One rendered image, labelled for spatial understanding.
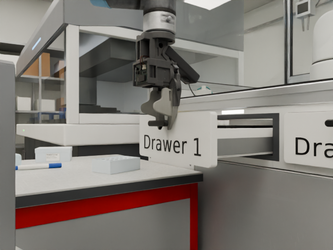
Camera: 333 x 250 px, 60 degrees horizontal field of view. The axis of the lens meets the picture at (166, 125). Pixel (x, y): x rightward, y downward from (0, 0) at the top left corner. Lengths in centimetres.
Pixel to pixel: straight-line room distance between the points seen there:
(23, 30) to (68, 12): 351
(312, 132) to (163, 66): 34
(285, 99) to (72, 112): 99
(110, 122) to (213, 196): 76
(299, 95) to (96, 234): 57
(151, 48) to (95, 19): 90
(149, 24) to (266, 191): 48
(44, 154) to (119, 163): 40
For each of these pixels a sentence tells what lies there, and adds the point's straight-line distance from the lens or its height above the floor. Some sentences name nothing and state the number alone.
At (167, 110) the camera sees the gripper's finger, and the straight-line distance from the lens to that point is 64.
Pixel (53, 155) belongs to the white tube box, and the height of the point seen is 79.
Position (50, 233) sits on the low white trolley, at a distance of 73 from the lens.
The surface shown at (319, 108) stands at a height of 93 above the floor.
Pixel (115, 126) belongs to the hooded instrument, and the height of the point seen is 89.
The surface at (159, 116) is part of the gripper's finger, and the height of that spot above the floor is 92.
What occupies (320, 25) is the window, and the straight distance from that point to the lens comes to 72.
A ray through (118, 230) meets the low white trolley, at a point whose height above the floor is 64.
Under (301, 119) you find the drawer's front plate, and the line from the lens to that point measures 67.
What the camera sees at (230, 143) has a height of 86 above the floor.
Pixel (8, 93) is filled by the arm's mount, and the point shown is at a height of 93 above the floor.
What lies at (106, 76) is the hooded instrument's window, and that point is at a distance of 151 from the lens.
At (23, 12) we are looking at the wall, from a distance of 506.
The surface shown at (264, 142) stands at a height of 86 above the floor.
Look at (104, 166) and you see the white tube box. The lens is 86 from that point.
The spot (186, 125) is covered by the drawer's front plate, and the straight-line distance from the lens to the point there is 62.
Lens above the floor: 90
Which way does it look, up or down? level
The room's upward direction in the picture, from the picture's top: straight up
